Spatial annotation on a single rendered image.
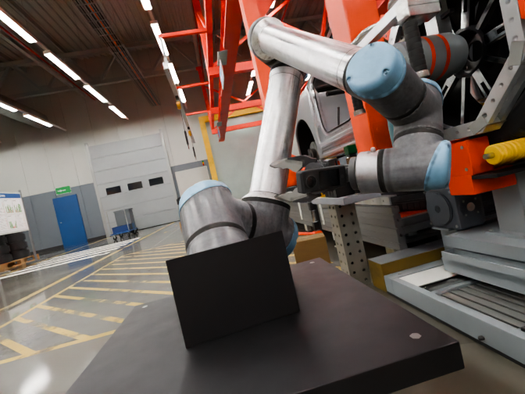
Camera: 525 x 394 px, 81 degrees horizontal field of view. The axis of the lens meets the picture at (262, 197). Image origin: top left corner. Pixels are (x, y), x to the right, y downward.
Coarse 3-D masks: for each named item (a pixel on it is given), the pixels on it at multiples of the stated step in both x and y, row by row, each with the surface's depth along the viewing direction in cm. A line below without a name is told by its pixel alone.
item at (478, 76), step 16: (448, 0) 109; (464, 0) 96; (496, 0) 87; (464, 16) 97; (480, 16) 92; (464, 32) 101; (480, 32) 93; (496, 32) 89; (496, 48) 94; (480, 64) 96; (448, 80) 109; (464, 80) 102; (480, 80) 97; (448, 96) 112; (464, 96) 104; (448, 112) 119; (464, 112) 105
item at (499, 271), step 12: (444, 252) 119; (456, 252) 119; (468, 252) 113; (444, 264) 120; (456, 264) 113; (468, 264) 108; (480, 264) 102; (492, 264) 98; (504, 264) 100; (516, 264) 95; (468, 276) 109; (480, 276) 103; (492, 276) 99; (504, 276) 95; (516, 276) 90; (516, 288) 91
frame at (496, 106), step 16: (512, 0) 73; (512, 16) 74; (400, 32) 114; (512, 32) 74; (512, 48) 75; (512, 64) 76; (496, 80) 81; (512, 80) 77; (496, 96) 82; (512, 96) 82; (480, 112) 88; (496, 112) 84; (448, 128) 100; (464, 128) 94; (480, 128) 88; (496, 128) 89
